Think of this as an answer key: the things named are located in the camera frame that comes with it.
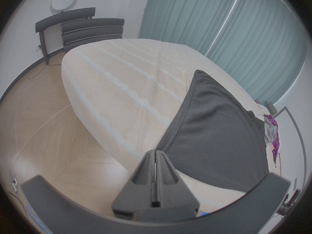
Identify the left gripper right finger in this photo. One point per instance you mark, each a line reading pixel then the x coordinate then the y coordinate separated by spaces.
pixel 182 196

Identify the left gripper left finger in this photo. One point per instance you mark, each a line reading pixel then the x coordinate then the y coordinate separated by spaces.
pixel 126 199

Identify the black T-shirt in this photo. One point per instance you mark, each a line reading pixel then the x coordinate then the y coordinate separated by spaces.
pixel 219 135

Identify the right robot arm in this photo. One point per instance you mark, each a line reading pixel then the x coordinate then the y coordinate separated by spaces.
pixel 284 207

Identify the bed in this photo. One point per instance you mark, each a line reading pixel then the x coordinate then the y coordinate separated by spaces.
pixel 117 82

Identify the purple satin garment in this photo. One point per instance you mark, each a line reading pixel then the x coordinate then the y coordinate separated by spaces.
pixel 275 145

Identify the white printed pillow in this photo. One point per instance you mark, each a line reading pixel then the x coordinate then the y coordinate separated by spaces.
pixel 262 110

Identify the blue-green curtain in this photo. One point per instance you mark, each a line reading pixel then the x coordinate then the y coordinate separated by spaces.
pixel 185 16
pixel 263 52

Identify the black chest of drawers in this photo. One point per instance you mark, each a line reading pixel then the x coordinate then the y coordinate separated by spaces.
pixel 92 33

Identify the black dressing table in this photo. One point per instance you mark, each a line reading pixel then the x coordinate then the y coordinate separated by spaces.
pixel 61 18

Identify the round white mirror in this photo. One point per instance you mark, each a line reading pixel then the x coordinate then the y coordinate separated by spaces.
pixel 63 1

